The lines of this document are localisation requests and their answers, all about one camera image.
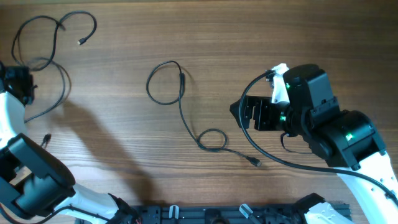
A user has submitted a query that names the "camera black cable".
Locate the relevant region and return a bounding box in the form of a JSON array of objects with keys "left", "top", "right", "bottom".
[
  {"left": 238, "top": 70, "right": 398, "bottom": 206},
  {"left": 0, "top": 203, "right": 113, "bottom": 224}
]

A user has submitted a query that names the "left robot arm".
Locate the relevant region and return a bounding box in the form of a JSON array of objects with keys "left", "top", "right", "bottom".
[{"left": 1, "top": 65, "right": 139, "bottom": 223}]

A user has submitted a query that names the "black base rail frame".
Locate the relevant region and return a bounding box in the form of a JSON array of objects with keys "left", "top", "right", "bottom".
[{"left": 130, "top": 202, "right": 351, "bottom": 224}]

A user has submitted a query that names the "right camera black cable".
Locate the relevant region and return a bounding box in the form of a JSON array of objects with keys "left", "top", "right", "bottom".
[{"left": 238, "top": 70, "right": 398, "bottom": 206}]

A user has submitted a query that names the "left camera black cable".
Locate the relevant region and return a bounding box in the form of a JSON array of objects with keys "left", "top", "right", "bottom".
[{"left": 0, "top": 203, "right": 113, "bottom": 224}]

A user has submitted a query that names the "black USB cable with plug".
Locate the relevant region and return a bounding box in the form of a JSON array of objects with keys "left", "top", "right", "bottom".
[{"left": 11, "top": 11, "right": 98, "bottom": 72}]

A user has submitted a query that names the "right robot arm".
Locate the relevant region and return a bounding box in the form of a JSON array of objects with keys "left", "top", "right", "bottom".
[{"left": 230, "top": 63, "right": 397, "bottom": 223}]

